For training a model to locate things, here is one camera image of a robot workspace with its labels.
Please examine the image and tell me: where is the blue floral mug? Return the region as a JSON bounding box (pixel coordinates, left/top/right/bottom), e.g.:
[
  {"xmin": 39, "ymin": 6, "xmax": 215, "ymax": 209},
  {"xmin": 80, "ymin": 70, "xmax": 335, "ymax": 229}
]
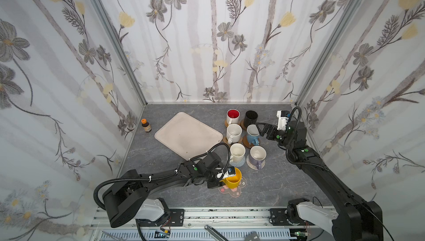
[{"xmin": 246, "ymin": 124, "xmax": 260, "ymax": 148}]

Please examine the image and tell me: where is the black mug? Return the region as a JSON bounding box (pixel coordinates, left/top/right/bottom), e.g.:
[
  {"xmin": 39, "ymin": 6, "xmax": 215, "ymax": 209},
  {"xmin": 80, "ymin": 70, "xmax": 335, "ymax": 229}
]
[{"xmin": 244, "ymin": 110, "xmax": 259, "ymax": 127}]

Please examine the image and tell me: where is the lavender mug white inside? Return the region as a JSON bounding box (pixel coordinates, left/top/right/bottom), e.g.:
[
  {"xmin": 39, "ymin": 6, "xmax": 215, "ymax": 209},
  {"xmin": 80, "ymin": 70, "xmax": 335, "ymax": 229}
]
[{"xmin": 248, "ymin": 146, "xmax": 267, "ymax": 168}]

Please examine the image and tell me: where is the yellow mug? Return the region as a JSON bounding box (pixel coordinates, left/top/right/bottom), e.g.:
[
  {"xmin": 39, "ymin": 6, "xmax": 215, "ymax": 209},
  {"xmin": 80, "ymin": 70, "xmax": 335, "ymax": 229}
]
[{"xmin": 223, "ymin": 168, "xmax": 242, "ymax": 189}]

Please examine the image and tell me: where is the speckled white mug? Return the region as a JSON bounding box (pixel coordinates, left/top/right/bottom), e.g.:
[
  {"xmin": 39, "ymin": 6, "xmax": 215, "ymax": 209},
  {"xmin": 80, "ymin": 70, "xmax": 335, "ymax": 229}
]
[{"xmin": 226, "ymin": 128, "xmax": 242, "ymax": 143}]

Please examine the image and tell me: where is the white mug red inside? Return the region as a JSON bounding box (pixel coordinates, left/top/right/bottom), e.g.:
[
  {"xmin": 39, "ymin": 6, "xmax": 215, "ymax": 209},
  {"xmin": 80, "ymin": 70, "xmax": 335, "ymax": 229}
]
[{"xmin": 225, "ymin": 109, "xmax": 240, "ymax": 127}]

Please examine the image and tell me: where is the cork paw print coaster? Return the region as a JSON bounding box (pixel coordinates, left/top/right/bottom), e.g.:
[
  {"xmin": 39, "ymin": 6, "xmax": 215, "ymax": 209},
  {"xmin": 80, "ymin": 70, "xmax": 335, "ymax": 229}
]
[{"xmin": 222, "ymin": 137, "xmax": 243, "ymax": 148}]

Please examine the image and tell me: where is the white mug with handle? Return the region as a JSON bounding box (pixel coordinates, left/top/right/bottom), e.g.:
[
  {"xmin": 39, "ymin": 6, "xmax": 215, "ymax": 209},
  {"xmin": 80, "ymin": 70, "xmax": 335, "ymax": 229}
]
[{"xmin": 230, "ymin": 144, "xmax": 246, "ymax": 159}]

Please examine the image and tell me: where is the beige serving tray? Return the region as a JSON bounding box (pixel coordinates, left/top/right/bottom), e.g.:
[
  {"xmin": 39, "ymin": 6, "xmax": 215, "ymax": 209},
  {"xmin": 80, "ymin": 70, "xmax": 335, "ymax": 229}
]
[{"xmin": 155, "ymin": 112, "xmax": 223, "ymax": 160}]

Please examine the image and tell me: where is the pink flower coaster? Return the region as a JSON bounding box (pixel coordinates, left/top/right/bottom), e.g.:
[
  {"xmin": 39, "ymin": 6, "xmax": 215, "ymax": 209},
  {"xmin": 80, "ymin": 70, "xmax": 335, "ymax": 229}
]
[{"xmin": 219, "ymin": 177, "xmax": 247, "ymax": 198}]

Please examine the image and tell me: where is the woven rattan round coaster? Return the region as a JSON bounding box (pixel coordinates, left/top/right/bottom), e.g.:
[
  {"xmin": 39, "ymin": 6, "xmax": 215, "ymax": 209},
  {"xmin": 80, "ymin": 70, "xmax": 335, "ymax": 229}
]
[{"xmin": 225, "ymin": 121, "xmax": 242, "ymax": 131}]

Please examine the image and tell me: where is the grey round coaster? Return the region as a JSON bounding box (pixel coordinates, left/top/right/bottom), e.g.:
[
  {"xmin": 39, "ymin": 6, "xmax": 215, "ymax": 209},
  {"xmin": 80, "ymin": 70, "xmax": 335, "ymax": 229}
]
[{"xmin": 229, "ymin": 156, "xmax": 246, "ymax": 168}]

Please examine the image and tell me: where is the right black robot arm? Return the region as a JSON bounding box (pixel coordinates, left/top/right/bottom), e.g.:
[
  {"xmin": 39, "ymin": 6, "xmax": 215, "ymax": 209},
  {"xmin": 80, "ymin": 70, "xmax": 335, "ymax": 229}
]
[{"xmin": 256, "ymin": 122, "xmax": 384, "ymax": 241}]

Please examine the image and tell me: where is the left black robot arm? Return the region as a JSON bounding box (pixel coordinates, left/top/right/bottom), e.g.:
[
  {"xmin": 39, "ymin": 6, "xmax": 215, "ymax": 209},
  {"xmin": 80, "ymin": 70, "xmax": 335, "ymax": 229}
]
[{"xmin": 93, "ymin": 152, "xmax": 236, "ymax": 228}]

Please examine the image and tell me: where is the small brown bottle orange cap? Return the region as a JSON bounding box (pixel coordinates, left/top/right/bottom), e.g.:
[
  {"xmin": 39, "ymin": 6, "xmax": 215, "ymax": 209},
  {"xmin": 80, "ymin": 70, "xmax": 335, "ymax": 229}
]
[{"xmin": 141, "ymin": 119, "xmax": 152, "ymax": 133}]

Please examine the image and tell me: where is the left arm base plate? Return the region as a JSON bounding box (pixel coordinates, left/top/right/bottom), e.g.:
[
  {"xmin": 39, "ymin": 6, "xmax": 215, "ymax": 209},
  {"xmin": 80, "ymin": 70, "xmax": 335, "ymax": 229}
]
[{"xmin": 136, "ymin": 209, "xmax": 185, "ymax": 227}]

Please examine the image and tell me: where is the aluminium frame rail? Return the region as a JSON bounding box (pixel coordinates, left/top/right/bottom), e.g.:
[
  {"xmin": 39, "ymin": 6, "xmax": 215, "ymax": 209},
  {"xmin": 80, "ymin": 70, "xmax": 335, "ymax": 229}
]
[{"xmin": 90, "ymin": 207, "xmax": 334, "ymax": 241}]

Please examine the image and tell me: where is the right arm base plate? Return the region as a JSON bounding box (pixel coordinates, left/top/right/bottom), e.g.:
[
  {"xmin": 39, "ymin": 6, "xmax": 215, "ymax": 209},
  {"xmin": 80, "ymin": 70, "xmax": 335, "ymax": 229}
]
[{"xmin": 269, "ymin": 208, "xmax": 312, "ymax": 226}]

